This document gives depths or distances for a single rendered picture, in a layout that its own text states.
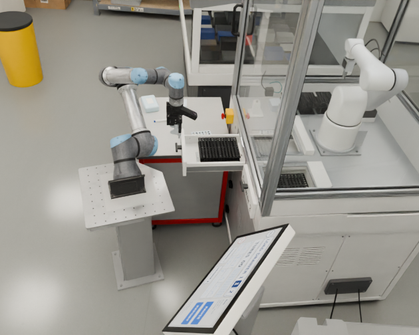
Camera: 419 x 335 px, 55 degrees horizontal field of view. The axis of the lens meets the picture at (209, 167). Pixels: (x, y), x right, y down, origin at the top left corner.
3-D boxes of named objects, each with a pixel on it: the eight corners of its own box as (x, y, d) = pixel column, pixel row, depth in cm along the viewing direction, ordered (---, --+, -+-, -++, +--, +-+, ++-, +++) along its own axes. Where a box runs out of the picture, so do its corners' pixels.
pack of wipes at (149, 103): (159, 111, 272) (159, 106, 269) (145, 113, 270) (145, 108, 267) (153, 99, 282) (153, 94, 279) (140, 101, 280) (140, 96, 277)
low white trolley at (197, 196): (142, 234, 290) (136, 155, 238) (143, 174, 335) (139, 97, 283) (222, 231, 297) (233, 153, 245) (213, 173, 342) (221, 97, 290)
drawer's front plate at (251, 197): (250, 219, 201) (253, 204, 193) (241, 178, 222) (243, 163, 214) (253, 219, 201) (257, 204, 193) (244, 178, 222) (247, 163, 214)
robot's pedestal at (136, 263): (118, 291, 257) (104, 213, 205) (111, 252, 277) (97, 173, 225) (163, 280, 265) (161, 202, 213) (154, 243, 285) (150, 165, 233)
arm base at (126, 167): (114, 179, 204) (110, 160, 205) (112, 181, 219) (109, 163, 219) (143, 174, 209) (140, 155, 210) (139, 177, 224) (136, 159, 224)
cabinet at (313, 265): (238, 316, 249) (257, 238, 195) (219, 195, 323) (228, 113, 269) (382, 307, 260) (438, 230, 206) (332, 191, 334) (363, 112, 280)
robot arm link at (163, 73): (149, 64, 199) (161, 74, 193) (167, 65, 207) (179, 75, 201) (145, 78, 203) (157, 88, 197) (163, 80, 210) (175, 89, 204)
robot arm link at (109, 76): (88, 64, 221) (138, 62, 187) (106, 66, 229) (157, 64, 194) (89, 86, 224) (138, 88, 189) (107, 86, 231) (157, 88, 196)
